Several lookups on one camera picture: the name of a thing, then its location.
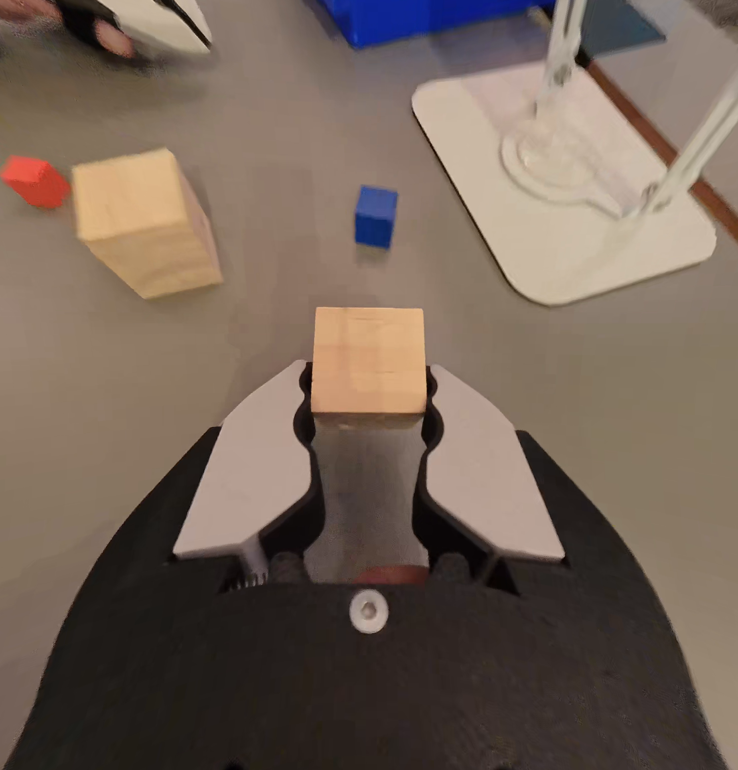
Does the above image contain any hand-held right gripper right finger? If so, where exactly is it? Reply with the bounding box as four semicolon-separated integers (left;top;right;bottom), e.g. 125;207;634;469
411;363;566;583

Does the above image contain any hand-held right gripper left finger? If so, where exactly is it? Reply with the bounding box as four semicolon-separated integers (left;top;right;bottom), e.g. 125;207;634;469
172;360;326;575

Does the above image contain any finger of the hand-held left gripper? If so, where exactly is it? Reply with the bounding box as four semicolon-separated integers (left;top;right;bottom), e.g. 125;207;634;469
100;0;206;56
164;0;214;46

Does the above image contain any plain wooden cube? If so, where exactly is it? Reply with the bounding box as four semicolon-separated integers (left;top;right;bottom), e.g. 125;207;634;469
310;307;428;432

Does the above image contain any blue plastic bin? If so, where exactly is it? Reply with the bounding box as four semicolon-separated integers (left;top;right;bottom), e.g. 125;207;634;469
315;0;558;49

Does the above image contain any person's left hand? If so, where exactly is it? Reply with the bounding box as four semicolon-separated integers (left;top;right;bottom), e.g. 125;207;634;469
0;0;136;61

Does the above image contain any small red wooden cube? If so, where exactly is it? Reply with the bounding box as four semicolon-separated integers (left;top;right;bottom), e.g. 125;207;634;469
0;156;73;210

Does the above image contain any tall wooden block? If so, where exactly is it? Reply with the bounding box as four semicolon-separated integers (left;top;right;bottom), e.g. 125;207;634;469
72;148;224;300

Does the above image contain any small blue wooden cube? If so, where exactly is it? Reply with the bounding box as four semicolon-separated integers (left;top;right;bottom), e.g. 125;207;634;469
354;185;399;249

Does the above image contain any dark blue flat panel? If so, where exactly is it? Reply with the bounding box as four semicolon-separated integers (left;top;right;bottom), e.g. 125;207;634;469
576;0;668;59

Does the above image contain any grey cloth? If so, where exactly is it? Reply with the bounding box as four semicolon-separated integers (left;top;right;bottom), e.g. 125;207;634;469
688;0;738;28

